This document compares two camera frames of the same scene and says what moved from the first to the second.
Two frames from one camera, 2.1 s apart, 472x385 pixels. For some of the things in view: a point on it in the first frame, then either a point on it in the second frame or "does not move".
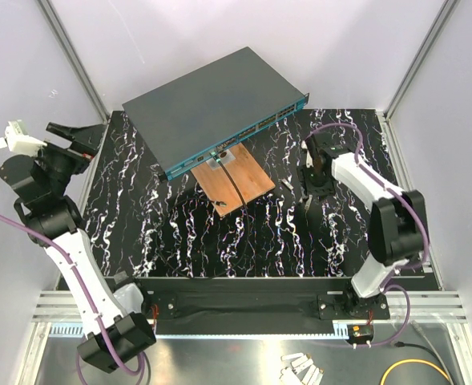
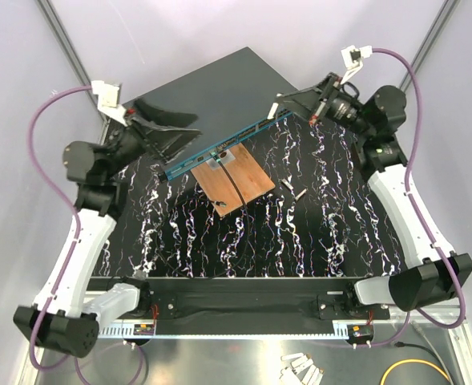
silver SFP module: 288,184 does not move
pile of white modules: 300,370 does not move
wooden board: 252,180 does not move
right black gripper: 327,190 → 310,98
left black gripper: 86,142 → 167,141
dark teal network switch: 209,107 does not move
